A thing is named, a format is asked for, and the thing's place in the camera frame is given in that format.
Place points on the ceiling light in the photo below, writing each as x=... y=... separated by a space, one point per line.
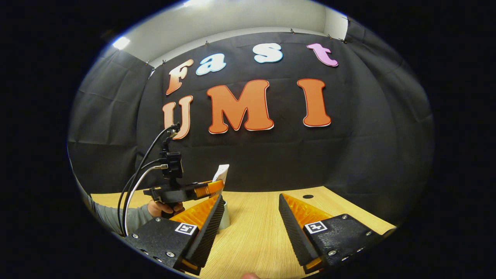
x=121 y=42

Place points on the black backdrop cloth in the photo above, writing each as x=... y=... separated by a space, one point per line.
x=310 y=162

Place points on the wooden desktop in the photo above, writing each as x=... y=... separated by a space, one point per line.
x=255 y=232

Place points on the light blue cup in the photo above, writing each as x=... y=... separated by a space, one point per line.
x=225 y=219

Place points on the white toothpaste tube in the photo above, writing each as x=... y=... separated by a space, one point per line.
x=221 y=172

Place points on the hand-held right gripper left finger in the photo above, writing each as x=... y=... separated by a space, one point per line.
x=209 y=232

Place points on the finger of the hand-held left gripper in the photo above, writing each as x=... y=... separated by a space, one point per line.
x=209 y=188

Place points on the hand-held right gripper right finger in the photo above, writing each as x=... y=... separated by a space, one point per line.
x=294 y=232

